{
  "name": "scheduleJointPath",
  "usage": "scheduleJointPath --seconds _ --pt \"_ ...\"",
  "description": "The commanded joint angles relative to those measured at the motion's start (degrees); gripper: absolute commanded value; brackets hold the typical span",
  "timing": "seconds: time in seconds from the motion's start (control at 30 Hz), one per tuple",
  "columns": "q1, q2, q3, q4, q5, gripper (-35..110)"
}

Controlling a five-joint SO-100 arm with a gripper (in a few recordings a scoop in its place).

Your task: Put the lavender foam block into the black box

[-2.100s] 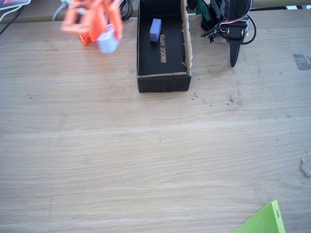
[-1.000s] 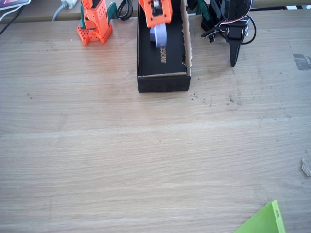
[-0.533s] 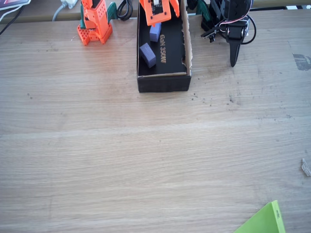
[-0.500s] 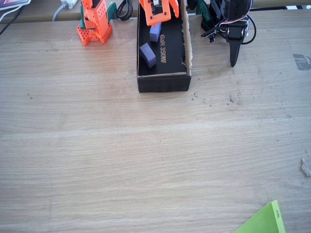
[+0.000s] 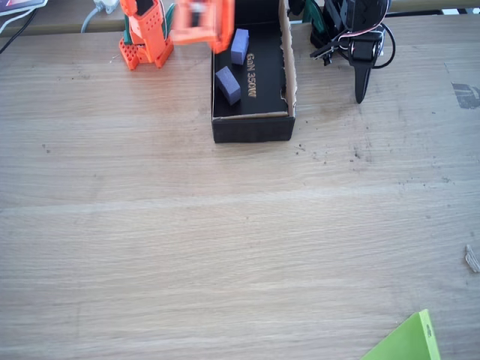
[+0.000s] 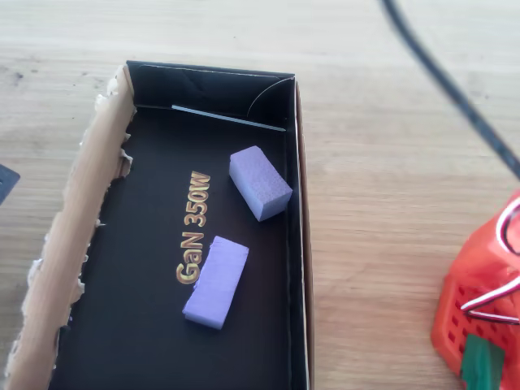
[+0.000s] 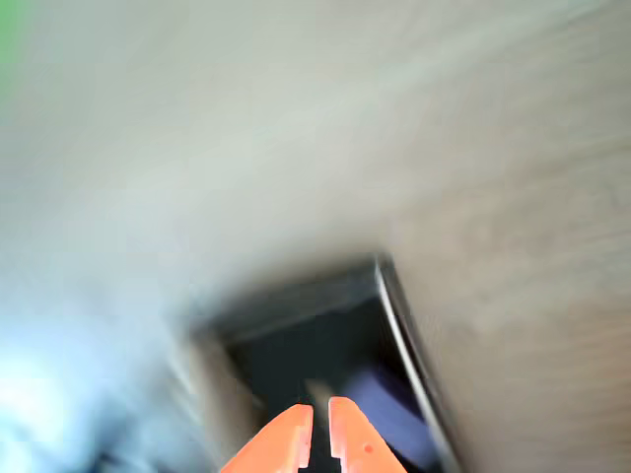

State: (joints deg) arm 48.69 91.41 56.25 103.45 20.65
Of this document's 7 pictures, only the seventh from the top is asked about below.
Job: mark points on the flat purple foam block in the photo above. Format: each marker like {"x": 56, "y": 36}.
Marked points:
{"x": 389, "y": 419}

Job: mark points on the black cardboard box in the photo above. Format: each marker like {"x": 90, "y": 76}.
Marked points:
{"x": 296, "y": 355}

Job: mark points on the lime green sheet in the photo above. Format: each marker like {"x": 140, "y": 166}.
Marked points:
{"x": 10, "y": 39}

